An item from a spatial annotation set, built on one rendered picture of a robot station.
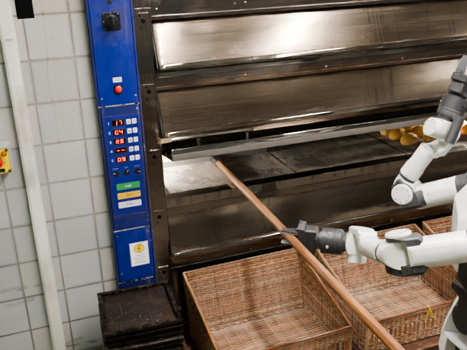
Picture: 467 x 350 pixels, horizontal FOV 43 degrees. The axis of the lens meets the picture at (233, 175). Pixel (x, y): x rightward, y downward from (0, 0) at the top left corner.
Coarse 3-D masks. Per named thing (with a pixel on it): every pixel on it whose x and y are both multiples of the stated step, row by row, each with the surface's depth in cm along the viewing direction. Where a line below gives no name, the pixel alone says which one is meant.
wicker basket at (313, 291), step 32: (256, 256) 263; (288, 256) 268; (192, 288) 246; (224, 288) 259; (288, 288) 270; (320, 288) 253; (192, 320) 248; (256, 320) 263; (288, 320) 263; (320, 320) 259
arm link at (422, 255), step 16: (400, 240) 171; (416, 240) 169; (432, 240) 168; (448, 240) 166; (464, 240) 164; (416, 256) 168; (432, 256) 167; (448, 256) 166; (464, 256) 165; (416, 272) 170
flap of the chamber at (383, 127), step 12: (372, 120) 264; (420, 120) 255; (288, 132) 252; (336, 132) 242; (348, 132) 244; (360, 132) 246; (192, 144) 242; (252, 144) 231; (264, 144) 233; (276, 144) 234; (168, 156) 227; (180, 156) 222; (192, 156) 224; (204, 156) 225
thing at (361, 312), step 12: (228, 168) 266; (264, 216) 223; (276, 228) 213; (288, 240) 204; (300, 252) 195; (312, 264) 188; (324, 276) 181; (336, 288) 174; (348, 300) 168; (360, 312) 162; (372, 324) 157; (384, 336) 152; (396, 348) 148
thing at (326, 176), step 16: (368, 160) 278; (384, 160) 277; (400, 160) 277; (432, 160) 283; (272, 176) 263; (288, 176) 262; (304, 176) 262; (320, 176) 264; (336, 176) 267; (176, 192) 249; (192, 192) 248; (208, 192) 248; (224, 192) 251; (240, 192) 253; (256, 192) 256
